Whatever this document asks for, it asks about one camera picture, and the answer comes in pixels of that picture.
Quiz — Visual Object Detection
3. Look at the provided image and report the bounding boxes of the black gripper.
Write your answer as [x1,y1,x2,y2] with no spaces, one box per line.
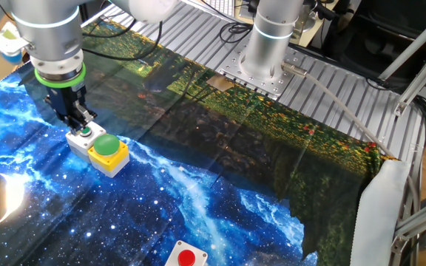
[44,83,98,134]

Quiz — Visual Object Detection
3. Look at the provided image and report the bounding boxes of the small green button white box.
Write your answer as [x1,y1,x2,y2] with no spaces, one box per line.
[64,120,107,163]

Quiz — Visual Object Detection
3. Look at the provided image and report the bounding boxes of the green mushroom button yellow box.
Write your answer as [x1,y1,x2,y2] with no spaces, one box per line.
[87,133,131,179]

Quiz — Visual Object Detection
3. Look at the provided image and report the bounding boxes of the starry night landscape tablecloth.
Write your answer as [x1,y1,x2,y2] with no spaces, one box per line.
[0,17,399,266]

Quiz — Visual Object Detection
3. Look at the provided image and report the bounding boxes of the tan tape patch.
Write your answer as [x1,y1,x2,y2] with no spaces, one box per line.
[205,75,235,93]

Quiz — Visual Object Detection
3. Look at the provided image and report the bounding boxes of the red button white box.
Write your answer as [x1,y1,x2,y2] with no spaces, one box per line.
[163,239,209,266]

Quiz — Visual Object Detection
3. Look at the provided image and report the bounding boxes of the white cloth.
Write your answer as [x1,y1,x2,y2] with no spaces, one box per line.
[349,158,412,266]

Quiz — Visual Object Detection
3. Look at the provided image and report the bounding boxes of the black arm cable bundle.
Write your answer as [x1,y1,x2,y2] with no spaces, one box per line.
[81,20,164,62]

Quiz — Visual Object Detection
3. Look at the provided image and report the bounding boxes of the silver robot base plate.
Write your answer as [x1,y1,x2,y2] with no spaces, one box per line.
[218,42,310,100]

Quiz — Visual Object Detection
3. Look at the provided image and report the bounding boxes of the grey cable hose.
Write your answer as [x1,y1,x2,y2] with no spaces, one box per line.
[281,61,421,222]

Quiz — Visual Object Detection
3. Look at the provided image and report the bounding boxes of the aluminium frame profile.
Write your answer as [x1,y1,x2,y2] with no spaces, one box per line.
[393,42,426,117]
[390,173,426,266]
[377,3,426,81]

